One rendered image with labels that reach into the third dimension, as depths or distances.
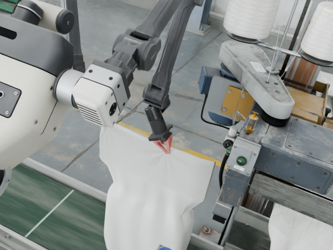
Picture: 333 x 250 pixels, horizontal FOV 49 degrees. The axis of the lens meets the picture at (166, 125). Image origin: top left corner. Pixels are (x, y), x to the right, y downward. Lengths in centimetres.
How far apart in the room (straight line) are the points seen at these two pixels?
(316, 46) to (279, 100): 21
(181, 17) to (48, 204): 129
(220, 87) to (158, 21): 52
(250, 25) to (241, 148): 42
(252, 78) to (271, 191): 41
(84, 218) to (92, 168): 92
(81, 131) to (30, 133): 235
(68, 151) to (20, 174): 84
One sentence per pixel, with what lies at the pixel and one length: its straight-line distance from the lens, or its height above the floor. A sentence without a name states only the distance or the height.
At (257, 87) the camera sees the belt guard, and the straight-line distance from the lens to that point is 124.
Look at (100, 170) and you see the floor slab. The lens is 289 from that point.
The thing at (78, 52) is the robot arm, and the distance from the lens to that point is 148.
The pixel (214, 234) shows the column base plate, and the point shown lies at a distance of 259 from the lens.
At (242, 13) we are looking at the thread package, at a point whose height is 160.
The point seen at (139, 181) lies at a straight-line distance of 155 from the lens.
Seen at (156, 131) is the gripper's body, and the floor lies 115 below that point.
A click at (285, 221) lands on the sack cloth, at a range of 146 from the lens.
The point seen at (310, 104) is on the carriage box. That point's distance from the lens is 142.
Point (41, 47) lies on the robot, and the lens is 95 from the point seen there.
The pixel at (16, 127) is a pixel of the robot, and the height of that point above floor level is 137.
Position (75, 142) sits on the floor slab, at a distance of 317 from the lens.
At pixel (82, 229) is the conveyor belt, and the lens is 199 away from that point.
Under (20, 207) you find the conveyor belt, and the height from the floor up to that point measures 38.
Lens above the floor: 191
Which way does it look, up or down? 33 degrees down
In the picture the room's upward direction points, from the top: 11 degrees clockwise
